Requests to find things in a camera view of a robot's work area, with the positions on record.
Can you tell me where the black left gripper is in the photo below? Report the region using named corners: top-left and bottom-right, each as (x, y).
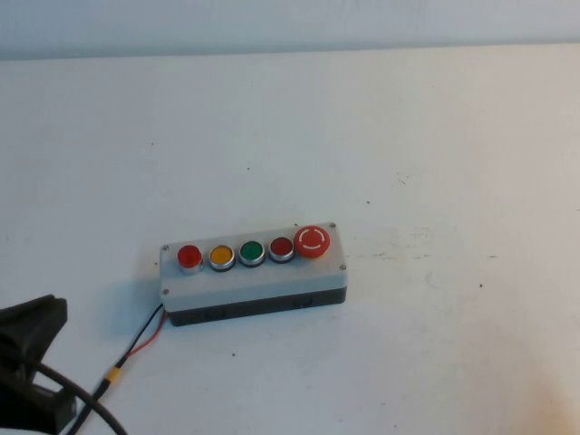
top-left (0, 294), bottom-right (77, 430)

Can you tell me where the small red push button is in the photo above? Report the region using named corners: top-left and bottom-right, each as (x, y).
top-left (267, 236), bottom-right (296, 265)

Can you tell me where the yellow push button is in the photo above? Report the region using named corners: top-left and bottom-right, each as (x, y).
top-left (208, 243), bottom-right (237, 274)

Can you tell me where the green push button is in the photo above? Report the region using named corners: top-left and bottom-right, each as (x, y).
top-left (238, 239), bottom-right (267, 269)

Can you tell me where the grey and black button box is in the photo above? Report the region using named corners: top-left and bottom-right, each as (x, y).
top-left (159, 221), bottom-right (351, 328)

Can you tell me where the red mushroom emergency stop button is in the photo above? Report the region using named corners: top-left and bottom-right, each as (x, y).
top-left (293, 225), bottom-right (333, 261)

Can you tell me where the red indicator lamp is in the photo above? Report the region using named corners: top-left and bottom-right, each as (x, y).
top-left (176, 244), bottom-right (205, 276)

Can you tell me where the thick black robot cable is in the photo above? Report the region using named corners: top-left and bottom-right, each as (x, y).
top-left (34, 360), bottom-right (128, 435)

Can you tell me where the black red power cable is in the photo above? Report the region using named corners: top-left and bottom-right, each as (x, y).
top-left (56, 303), bottom-right (167, 434)

